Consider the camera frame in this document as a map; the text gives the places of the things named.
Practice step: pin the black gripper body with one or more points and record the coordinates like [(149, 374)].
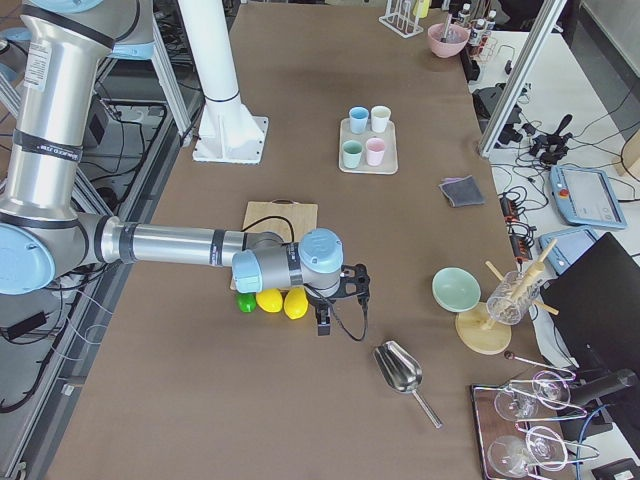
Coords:
[(320, 302)]

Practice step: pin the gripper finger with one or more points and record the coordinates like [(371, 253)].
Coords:
[(323, 320)]

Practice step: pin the green cup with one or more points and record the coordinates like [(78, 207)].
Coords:
[(351, 153)]

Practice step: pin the pink cup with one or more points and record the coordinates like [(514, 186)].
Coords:
[(375, 151)]

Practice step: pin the light blue cup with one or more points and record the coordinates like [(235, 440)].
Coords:
[(358, 118)]

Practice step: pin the cream white cup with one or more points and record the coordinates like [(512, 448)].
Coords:
[(380, 116)]

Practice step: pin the beige rabbit tray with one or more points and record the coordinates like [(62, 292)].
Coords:
[(389, 165)]

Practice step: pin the whole lemon outer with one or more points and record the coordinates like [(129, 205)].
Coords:
[(296, 303)]

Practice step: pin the whole lemon near lime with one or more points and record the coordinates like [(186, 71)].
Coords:
[(270, 300)]

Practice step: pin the green lime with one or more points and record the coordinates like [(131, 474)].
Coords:
[(246, 302)]

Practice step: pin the metal scoop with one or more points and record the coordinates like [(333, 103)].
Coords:
[(403, 373)]

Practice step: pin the bamboo cutting board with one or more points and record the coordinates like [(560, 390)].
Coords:
[(272, 240)]

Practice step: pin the mint green bowl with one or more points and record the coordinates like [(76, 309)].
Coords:
[(455, 289)]

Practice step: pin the wooden cup stand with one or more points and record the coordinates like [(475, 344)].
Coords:
[(486, 328)]

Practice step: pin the grey folded cloth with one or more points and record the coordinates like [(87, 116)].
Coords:
[(461, 191)]

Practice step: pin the glass mug on stand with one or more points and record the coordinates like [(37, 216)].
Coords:
[(506, 308)]

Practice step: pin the wine glass far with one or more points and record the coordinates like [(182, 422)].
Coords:
[(521, 399)]

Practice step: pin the wine glass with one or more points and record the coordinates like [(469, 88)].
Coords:
[(540, 449), (521, 399)]

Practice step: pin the wine glass near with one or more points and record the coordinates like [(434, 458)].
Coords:
[(540, 449)]

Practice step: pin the teach pendant tablet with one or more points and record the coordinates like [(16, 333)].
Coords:
[(585, 197)]

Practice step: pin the metal muddler in bowl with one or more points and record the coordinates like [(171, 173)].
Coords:
[(445, 29)]

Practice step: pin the pink ice bowl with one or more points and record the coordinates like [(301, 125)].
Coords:
[(456, 39)]

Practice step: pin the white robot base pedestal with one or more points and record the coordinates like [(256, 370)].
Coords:
[(228, 132)]

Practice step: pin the white wire rack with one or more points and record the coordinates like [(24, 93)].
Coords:
[(403, 16)]

